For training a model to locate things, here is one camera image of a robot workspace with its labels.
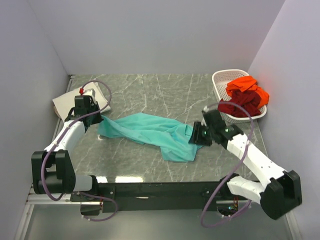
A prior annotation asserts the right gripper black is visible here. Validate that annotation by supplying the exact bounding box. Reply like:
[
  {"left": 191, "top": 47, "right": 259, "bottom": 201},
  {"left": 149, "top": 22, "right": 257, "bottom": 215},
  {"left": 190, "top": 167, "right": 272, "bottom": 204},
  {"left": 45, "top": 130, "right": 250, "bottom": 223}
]
[{"left": 187, "top": 121, "right": 215, "bottom": 147}]

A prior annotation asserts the teal t shirt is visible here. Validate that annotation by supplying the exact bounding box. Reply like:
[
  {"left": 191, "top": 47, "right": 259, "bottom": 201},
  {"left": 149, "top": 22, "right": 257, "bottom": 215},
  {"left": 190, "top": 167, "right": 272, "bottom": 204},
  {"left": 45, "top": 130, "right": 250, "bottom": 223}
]
[{"left": 97, "top": 112, "right": 202, "bottom": 162}]

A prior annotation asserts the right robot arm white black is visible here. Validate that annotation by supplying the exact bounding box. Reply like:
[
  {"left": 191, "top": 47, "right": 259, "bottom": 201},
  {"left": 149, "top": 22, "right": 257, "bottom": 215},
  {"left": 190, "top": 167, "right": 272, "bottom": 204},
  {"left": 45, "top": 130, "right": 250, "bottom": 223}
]
[{"left": 189, "top": 108, "right": 302, "bottom": 220}]

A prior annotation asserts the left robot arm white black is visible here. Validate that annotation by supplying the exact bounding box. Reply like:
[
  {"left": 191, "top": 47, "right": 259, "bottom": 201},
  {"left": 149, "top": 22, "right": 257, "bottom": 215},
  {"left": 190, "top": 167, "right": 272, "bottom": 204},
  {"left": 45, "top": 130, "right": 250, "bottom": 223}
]
[{"left": 31, "top": 94, "right": 103, "bottom": 201}]

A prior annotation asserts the folded cream t shirt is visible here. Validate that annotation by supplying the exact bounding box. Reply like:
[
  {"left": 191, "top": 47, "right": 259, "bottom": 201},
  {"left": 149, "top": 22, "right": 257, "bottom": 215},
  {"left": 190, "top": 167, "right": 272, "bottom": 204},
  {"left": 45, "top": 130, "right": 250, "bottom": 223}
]
[{"left": 52, "top": 82, "right": 108, "bottom": 122}]

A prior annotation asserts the folded tan t shirt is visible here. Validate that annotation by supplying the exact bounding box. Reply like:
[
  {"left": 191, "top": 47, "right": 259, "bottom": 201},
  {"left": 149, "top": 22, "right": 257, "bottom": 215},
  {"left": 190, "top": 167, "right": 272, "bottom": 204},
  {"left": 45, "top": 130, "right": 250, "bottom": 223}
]
[{"left": 53, "top": 106, "right": 61, "bottom": 119}]

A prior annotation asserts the dark red t shirt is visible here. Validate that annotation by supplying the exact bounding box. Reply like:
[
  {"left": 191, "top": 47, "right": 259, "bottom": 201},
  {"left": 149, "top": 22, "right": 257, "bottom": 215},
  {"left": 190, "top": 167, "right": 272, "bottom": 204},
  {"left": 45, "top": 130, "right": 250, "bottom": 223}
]
[{"left": 217, "top": 90, "right": 263, "bottom": 118}]

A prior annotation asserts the white plastic laundry basket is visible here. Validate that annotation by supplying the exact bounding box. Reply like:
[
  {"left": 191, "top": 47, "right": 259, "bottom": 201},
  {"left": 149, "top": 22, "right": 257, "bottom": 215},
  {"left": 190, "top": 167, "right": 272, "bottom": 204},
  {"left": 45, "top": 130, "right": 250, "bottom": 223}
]
[{"left": 212, "top": 69, "right": 267, "bottom": 123}]

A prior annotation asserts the black base crossbar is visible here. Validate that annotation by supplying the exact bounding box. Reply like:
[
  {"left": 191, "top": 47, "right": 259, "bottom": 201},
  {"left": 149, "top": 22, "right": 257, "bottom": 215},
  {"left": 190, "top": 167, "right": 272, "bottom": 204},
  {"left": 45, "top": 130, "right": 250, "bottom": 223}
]
[{"left": 98, "top": 181, "right": 219, "bottom": 211}]

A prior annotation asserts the orange t shirt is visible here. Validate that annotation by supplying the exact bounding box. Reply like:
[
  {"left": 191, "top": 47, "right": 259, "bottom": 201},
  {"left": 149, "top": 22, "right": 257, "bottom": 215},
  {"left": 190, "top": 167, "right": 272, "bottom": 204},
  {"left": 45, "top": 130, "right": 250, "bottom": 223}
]
[{"left": 225, "top": 75, "right": 270, "bottom": 108}]

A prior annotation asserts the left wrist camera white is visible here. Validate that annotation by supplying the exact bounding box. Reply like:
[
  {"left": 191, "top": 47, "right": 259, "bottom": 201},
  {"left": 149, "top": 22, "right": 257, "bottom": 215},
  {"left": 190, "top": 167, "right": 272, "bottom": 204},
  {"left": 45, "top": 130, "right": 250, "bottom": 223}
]
[{"left": 79, "top": 87, "right": 96, "bottom": 99}]

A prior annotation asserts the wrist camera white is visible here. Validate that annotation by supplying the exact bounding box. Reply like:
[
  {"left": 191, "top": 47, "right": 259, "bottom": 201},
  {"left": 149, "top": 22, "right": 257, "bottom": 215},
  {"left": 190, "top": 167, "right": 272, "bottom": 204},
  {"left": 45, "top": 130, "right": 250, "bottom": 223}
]
[
  {"left": 201, "top": 106, "right": 212, "bottom": 127},
  {"left": 79, "top": 87, "right": 96, "bottom": 99}
]

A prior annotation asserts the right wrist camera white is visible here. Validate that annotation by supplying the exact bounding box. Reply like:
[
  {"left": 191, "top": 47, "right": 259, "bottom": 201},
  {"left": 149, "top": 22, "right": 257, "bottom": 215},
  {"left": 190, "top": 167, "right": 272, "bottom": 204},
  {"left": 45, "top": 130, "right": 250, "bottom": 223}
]
[{"left": 201, "top": 106, "right": 212, "bottom": 127}]

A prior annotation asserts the aluminium frame rail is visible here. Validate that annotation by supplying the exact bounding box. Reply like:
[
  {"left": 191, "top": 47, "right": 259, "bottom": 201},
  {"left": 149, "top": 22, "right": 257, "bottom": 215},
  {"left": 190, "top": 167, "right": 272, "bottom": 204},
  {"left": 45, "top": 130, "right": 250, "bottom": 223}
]
[{"left": 15, "top": 196, "right": 302, "bottom": 240}]

